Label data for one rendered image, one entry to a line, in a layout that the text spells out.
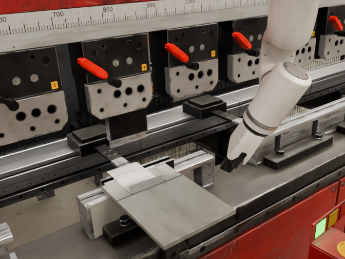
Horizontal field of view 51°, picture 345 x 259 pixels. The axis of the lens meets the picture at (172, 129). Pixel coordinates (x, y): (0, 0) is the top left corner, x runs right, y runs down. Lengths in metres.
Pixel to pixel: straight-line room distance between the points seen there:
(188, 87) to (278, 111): 0.22
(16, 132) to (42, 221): 1.90
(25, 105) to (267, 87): 0.49
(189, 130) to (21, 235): 1.54
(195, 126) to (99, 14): 0.69
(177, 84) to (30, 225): 1.91
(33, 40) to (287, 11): 0.46
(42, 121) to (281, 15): 0.49
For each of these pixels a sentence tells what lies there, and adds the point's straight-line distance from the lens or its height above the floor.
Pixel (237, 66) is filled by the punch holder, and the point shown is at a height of 1.22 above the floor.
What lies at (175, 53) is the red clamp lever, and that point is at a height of 1.29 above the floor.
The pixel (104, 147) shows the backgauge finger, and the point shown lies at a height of 1.00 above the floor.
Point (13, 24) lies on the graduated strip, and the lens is 0.71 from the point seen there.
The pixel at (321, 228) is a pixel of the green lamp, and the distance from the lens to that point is 1.09.
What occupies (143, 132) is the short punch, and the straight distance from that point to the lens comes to 0.91.
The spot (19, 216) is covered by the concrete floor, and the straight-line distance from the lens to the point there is 2.74.
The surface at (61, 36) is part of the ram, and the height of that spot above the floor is 1.35.
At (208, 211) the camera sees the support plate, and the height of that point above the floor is 1.00.
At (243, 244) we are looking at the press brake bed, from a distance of 1.11.
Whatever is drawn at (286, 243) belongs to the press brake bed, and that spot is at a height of 0.64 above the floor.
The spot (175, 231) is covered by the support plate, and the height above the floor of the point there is 1.00.
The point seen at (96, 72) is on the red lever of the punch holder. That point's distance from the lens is 0.72.
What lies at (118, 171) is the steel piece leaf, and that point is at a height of 1.00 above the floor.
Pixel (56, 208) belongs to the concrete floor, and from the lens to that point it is 2.71.
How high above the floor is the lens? 1.45
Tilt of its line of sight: 23 degrees down
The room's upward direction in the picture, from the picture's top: 3 degrees counter-clockwise
